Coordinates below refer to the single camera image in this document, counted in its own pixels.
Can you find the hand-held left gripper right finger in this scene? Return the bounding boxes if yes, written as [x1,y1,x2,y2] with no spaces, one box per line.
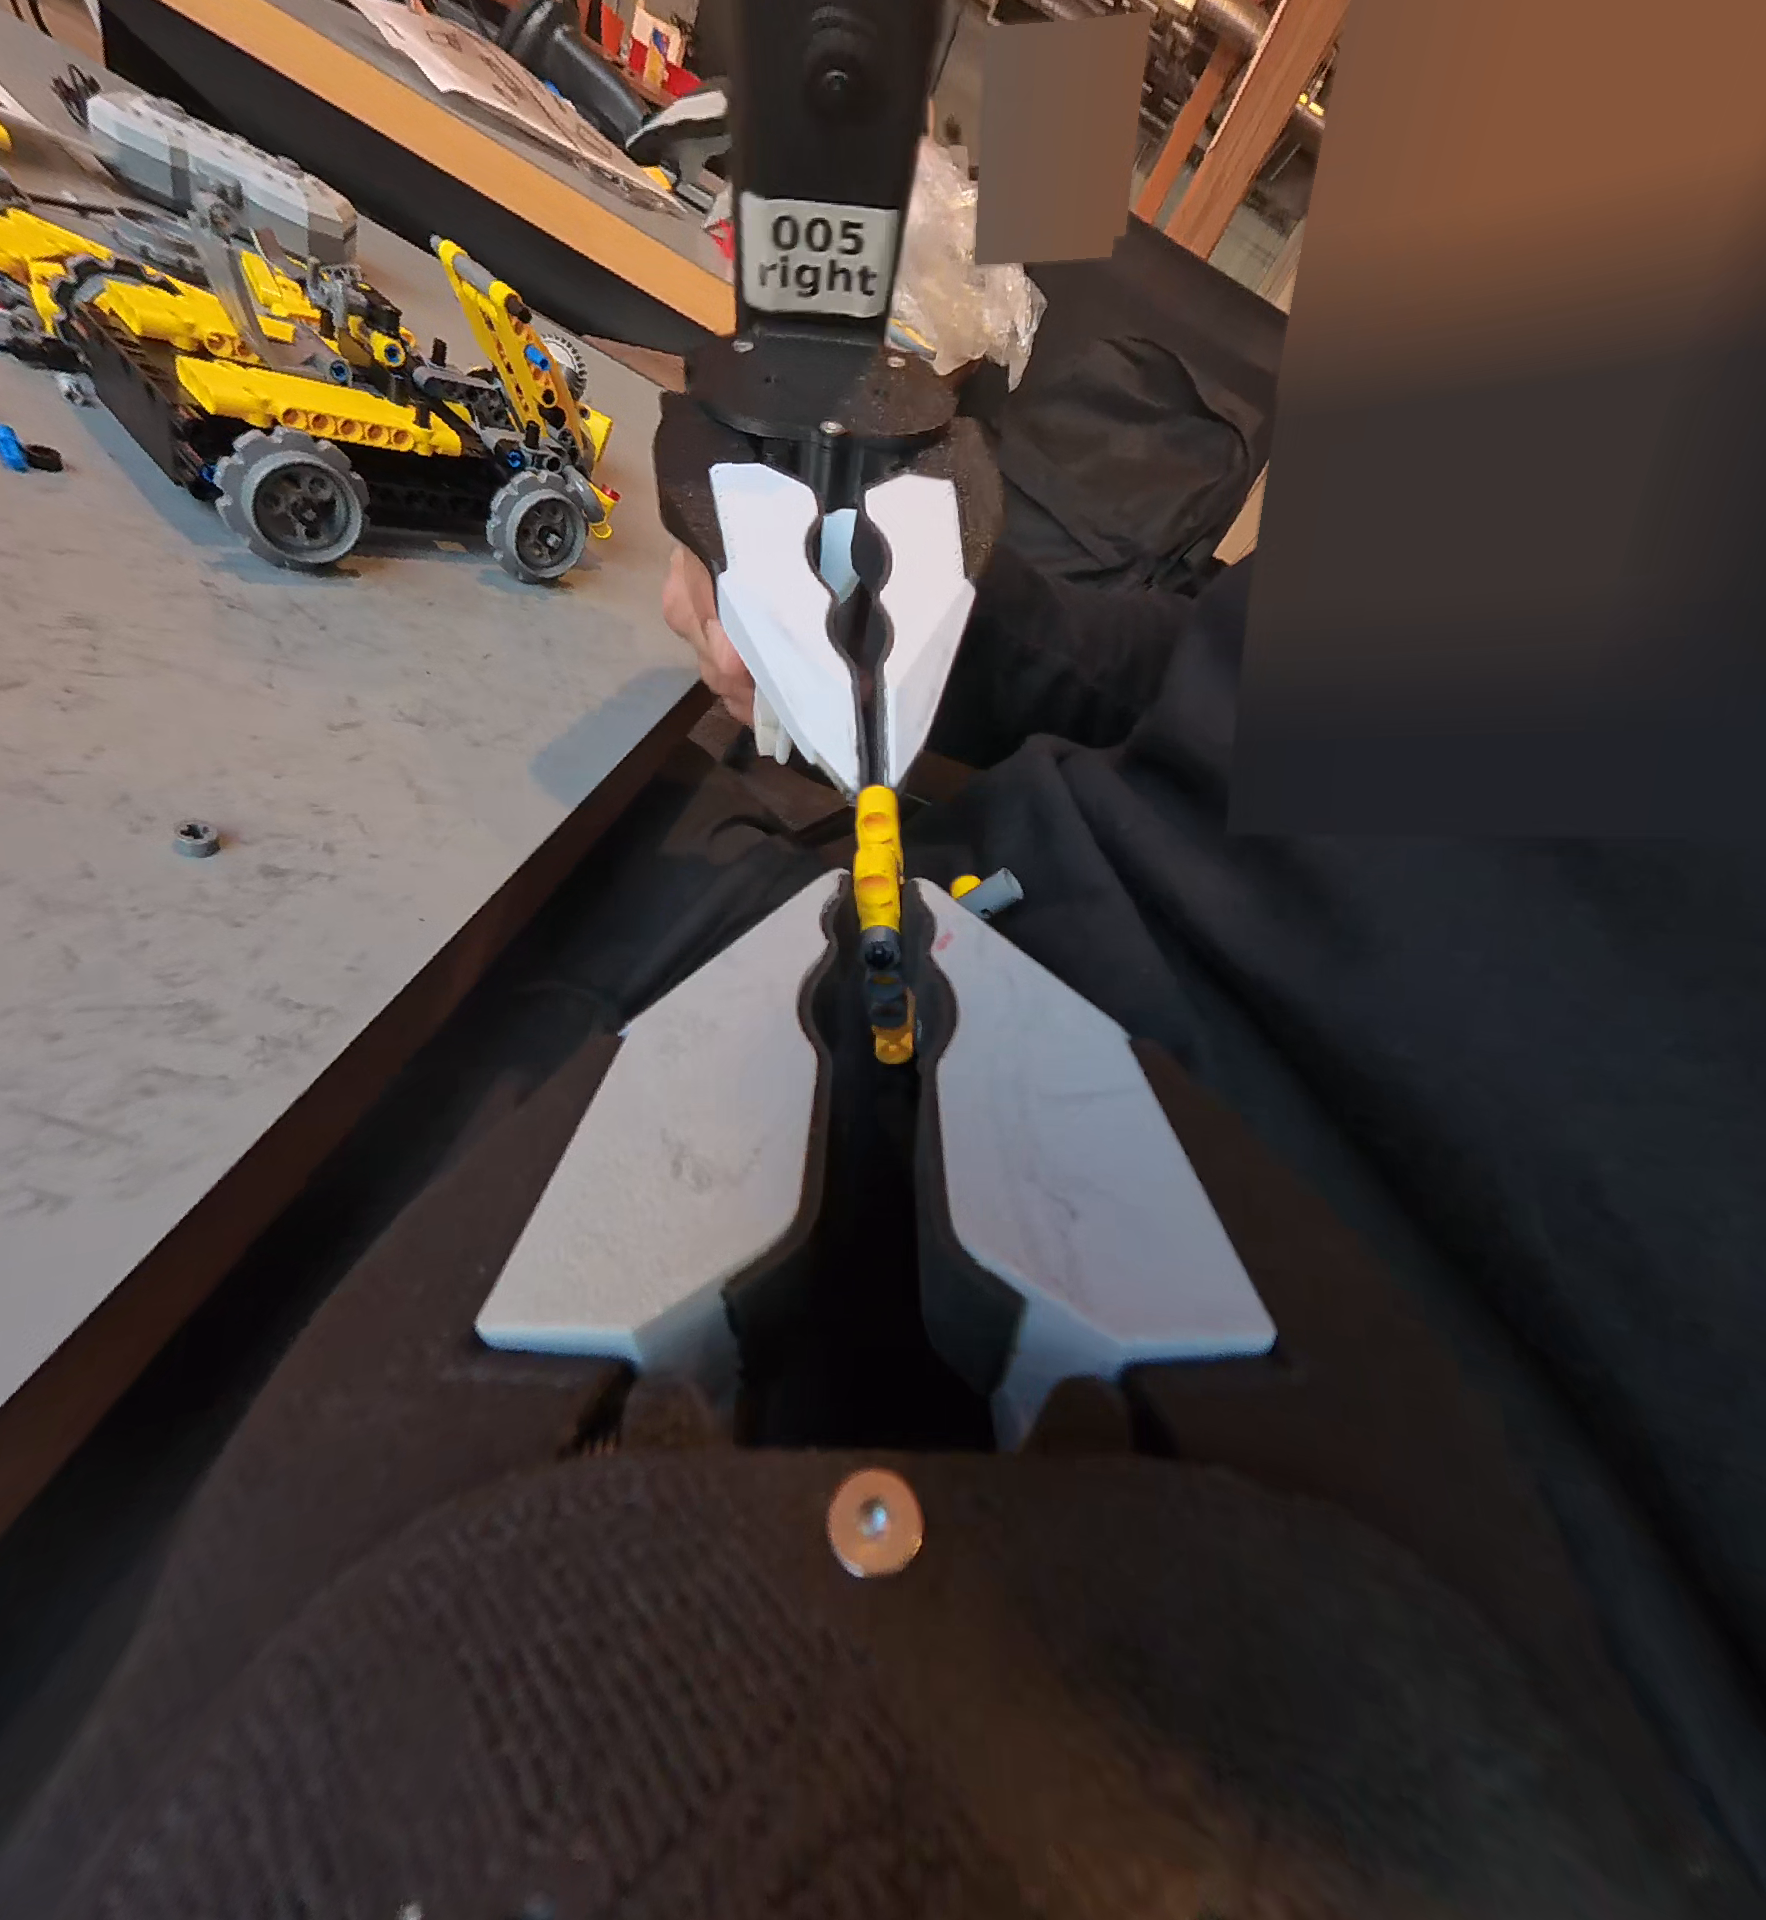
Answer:
[912,874,1278,1446]

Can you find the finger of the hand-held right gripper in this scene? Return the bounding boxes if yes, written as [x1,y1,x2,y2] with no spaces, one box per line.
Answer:
[858,476,977,791]
[709,461,887,792]

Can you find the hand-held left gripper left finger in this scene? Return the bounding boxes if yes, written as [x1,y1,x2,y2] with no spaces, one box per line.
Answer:
[475,867,846,1377]

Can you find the wooden shelf frame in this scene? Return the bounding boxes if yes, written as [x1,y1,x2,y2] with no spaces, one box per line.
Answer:
[1129,0,1351,264]

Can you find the white printed paper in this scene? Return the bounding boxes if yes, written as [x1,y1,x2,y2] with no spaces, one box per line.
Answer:
[351,0,682,204]

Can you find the person's right forearm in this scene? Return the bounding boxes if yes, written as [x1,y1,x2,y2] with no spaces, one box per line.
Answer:
[920,216,1282,758]

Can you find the clear plastic bag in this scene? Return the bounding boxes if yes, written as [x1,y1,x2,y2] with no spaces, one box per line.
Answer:
[897,142,1050,378]

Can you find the person's right hand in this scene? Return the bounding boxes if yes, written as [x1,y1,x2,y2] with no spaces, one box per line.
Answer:
[659,542,762,734]

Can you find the yellow grey toy brick assembly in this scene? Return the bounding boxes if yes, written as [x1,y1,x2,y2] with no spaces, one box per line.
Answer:
[848,781,1026,1065]

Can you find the yellow black toy vehicle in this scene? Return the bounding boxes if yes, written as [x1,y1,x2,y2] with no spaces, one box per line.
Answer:
[15,87,624,588]

